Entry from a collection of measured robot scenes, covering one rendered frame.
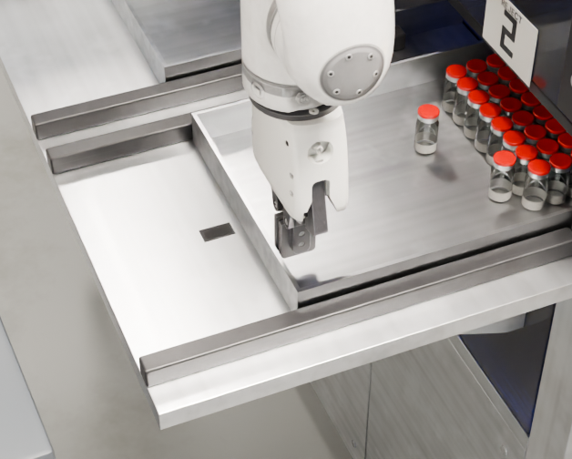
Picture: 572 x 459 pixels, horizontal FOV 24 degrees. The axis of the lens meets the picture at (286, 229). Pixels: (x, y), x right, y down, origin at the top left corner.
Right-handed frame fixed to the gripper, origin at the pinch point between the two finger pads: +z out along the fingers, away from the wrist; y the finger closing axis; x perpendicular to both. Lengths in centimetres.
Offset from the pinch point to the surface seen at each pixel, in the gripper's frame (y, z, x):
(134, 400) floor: 64, 92, 1
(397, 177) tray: 7.3, 4.1, -13.6
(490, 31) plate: 9.9, -8.1, -23.6
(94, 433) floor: 59, 92, 9
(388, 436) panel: 23, 66, -24
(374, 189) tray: 6.5, 4.1, -10.9
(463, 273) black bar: -8.1, 2.3, -12.2
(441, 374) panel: 11.3, 41.2, -23.8
